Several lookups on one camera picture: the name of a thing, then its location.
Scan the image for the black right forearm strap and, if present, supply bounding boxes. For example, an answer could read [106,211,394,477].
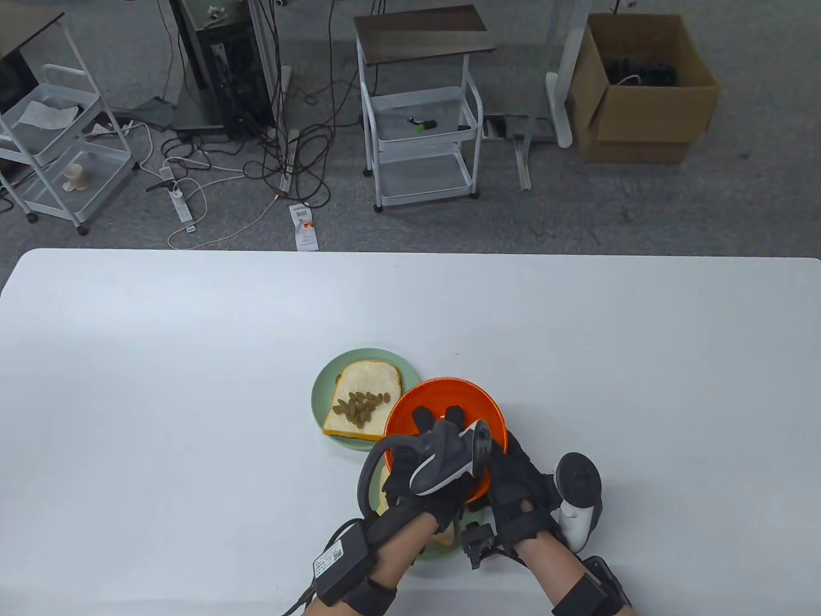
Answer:
[552,574,626,616]

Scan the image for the raisins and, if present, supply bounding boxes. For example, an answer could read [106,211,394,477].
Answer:
[334,390,393,427]

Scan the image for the large green plate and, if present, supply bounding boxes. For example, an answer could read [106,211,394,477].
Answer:
[369,475,488,563]

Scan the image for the dark grey floor pad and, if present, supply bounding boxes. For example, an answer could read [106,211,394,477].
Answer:
[125,98,177,129]

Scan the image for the black white right hand controller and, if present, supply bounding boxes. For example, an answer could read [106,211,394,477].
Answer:
[555,452,604,554]

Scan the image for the white cart with tissue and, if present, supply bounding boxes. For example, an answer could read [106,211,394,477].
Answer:
[0,10,139,235]

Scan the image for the person's left hand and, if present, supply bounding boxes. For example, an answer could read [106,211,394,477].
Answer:
[383,404,493,535]

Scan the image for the small green plate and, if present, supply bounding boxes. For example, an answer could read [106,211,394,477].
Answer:
[312,348,424,453]

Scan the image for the person's right forearm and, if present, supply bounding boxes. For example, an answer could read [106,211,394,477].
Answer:
[513,529,632,616]

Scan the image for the black forearm strap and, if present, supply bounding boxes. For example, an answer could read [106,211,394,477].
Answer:
[552,574,626,616]
[340,574,398,616]

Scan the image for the black computer tower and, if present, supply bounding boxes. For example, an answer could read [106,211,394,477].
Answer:
[168,0,283,143]

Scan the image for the black white left hand controller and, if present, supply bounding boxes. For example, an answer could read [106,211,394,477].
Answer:
[357,418,493,517]

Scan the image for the person's left forearm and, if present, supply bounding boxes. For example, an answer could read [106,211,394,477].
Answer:
[308,513,444,616]

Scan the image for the small toast slice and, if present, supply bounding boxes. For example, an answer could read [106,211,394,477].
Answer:
[322,361,403,441]

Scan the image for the white paper leaflet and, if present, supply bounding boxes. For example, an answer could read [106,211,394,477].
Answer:
[289,204,319,252]

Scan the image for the cardboard box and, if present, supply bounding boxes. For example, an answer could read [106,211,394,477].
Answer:
[568,13,720,164]

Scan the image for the orange bowl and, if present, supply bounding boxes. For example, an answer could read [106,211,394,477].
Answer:
[383,377,509,504]

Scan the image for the large toast slice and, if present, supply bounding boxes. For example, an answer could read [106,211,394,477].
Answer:
[375,467,459,547]

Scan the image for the black white hand controller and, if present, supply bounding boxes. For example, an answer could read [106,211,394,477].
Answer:
[357,418,493,517]
[555,452,604,554]

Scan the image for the black gear in box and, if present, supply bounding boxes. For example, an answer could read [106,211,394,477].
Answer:
[603,58,677,87]

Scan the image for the black left forearm strap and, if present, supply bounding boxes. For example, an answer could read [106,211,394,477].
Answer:
[340,574,398,616]

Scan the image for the white power strip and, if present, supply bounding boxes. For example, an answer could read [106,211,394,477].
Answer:
[159,167,197,233]

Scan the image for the white cable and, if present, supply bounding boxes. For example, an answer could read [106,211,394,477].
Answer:
[168,176,280,250]

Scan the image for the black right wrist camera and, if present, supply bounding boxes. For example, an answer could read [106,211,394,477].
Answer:
[462,521,501,570]

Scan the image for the white cart with brown top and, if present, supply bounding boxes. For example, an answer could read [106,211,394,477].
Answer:
[354,5,498,214]

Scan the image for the person's right hand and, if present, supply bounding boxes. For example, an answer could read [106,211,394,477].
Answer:
[478,433,566,552]

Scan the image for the white tissue paper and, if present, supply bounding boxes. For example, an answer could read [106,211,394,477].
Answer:
[16,101,79,129]

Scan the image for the bundle of black cables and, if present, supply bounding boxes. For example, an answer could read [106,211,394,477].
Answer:
[160,0,363,207]

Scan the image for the white desk leg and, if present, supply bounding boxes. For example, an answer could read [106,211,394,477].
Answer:
[545,0,591,150]

